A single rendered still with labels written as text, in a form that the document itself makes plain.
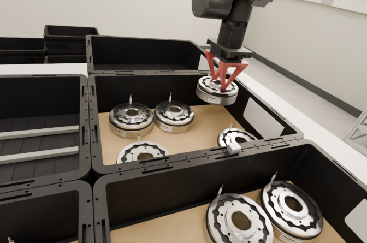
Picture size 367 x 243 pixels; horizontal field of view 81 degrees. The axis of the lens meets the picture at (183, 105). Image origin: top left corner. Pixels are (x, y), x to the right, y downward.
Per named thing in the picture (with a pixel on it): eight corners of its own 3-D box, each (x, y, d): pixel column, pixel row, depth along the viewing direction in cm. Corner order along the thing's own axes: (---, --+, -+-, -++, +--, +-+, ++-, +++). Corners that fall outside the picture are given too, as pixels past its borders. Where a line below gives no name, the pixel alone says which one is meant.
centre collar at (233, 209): (241, 202, 36) (242, 200, 35) (262, 231, 32) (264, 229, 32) (218, 213, 33) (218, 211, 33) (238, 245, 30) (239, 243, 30)
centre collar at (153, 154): (154, 148, 43) (154, 146, 42) (161, 167, 39) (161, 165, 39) (129, 152, 41) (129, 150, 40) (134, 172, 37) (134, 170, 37)
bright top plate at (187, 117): (187, 101, 61) (187, 100, 60) (198, 124, 53) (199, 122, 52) (152, 102, 58) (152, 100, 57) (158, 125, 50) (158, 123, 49)
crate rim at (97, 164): (228, 78, 67) (230, 71, 65) (303, 145, 44) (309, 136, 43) (88, 82, 51) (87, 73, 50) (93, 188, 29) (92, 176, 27)
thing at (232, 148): (235, 147, 37) (237, 142, 36) (239, 153, 35) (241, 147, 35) (226, 148, 36) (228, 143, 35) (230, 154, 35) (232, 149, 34)
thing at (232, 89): (224, 77, 60) (225, 75, 60) (245, 95, 52) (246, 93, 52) (191, 78, 56) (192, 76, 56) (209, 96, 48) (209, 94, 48)
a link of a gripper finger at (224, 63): (215, 93, 49) (226, 53, 44) (202, 79, 55) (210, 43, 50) (240, 92, 52) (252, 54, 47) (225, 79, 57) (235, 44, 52)
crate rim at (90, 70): (191, 46, 89) (192, 40, 88) (228, 78, 67) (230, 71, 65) (86, 41, 74) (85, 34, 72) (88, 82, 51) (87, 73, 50)
